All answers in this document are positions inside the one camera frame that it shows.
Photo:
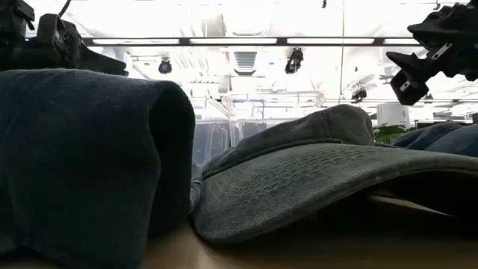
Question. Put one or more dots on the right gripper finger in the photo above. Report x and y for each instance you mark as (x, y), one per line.
(448, 26)
(411, 87)

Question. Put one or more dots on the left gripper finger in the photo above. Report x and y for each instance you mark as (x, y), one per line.
(63, 45)

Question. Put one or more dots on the blue denim cap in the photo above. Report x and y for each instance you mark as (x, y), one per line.
(440, 140)
(74, 149)

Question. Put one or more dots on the dark green cap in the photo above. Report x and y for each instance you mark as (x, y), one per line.
(298, 187)

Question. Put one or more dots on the clear plastic bin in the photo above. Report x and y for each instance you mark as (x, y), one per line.
(213, 142)
(250, 129)

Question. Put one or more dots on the white box appliance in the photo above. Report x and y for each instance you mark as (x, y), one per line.
(392, 114)

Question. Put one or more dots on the green artificial plant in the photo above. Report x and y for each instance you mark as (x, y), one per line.
(388, 133)

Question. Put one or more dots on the black spot lamp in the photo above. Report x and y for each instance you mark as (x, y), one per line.
(294, 61)
(164, 66)
(358, 94)

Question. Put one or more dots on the ceiling air vent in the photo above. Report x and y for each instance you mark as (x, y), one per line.
(245, 61)

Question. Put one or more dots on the long light strip bar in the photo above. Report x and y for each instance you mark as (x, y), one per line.
(231, 41)

